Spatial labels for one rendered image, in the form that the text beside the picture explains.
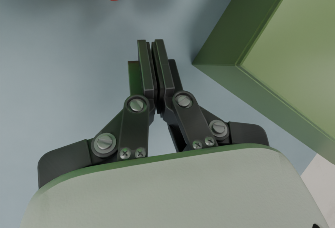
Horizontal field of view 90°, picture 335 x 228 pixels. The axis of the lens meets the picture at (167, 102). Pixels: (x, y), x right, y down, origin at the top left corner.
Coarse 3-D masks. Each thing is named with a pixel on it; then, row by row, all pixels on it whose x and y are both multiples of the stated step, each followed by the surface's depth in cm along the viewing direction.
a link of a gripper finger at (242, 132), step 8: (232, 128) 9; (240, 128) 9; (248, 128) 9; (256, 128) 9; (232, 136) 8; (240, 136) 9; (248, 136) 9; (256, 136) 9; (264, 136) 9; (224, 144) 8; (264, 144) 8
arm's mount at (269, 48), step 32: (256, 0) 13; (288, 0) 11; (320, 0) 11; (224, 32) 16; (256, 32) 11; (288, 32) 11; (320, 32) 12; (192, 64) 19; (224, 64) 13; (256, 64) 11; (288, 64) 12; (320, 64) 12; (256, 96) 16; (288, 96) 12; (320, 96) 13; (288, 128) 22; (320, 128) 13
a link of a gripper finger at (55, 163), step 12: (72, 144) 7; (84, 144) 7; (48, 156) 7; (60, 156) 7; (72, 156) 7; (84, 156) 7; (96, 156) 7; (48, 168) 7; (60, 168) 7; (72, 168) 7; (48, 180) 7
